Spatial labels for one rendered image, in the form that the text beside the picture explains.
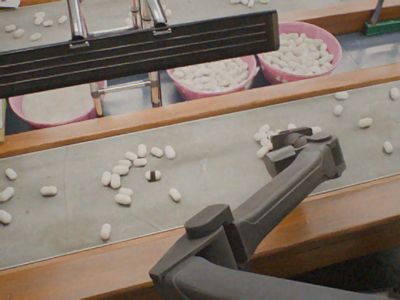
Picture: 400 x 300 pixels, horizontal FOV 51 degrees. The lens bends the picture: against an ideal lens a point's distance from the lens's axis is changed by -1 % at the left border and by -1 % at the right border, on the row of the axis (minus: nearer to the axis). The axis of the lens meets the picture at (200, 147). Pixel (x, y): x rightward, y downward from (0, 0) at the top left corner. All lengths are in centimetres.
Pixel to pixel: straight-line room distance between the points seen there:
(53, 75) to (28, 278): 40
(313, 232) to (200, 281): 51
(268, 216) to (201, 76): 72
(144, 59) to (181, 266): 43
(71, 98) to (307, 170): 74
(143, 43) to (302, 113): 55
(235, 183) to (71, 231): 39
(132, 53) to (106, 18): 73
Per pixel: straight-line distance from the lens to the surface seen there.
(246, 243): 59
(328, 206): 99
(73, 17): 84
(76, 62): 80
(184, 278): 49
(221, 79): 127
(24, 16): 161
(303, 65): 134
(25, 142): 113
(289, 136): 99
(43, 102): 127
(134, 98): 130
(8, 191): 106
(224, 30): 83
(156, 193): 100
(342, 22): 159
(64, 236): 98
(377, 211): 102
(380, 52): 159
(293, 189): 70
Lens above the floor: 157
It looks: 51 degrees down
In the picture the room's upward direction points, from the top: 1 degrees clockwise
